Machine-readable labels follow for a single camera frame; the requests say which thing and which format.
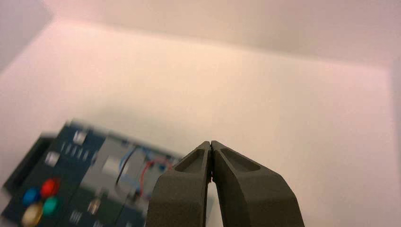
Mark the red push button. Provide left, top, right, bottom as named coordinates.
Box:
left=40, top=178, right=61, bottom=198

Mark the yellow push button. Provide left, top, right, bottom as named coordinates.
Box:
left=21, top=203, right=44, bottom=227

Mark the black cable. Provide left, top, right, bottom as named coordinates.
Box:
left=115, top=146, right=139, bottom=186

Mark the blue and gray task board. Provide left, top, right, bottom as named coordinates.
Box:
left=0, top=119, right=186, bottom=227

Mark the metal toggle switch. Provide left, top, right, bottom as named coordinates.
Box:
left=87, top=197, right=102, bottom=216

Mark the red cable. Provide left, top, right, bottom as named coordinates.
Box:
left=139, top=157, right=174, bottom=201

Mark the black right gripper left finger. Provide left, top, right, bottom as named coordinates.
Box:
left=146, top=141, right=211, bottom=227

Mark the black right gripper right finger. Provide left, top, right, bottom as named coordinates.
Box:
left=211, top=140, right=305, bottom=227

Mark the blue cable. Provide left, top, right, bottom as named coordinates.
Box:
left=119, top=144, right=164, bottom=189

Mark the blue push button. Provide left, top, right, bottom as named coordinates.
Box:
left=22, top=187, right=41, bottom=206

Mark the green push button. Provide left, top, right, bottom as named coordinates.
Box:
left=42, top=196, right=61, bottom=217

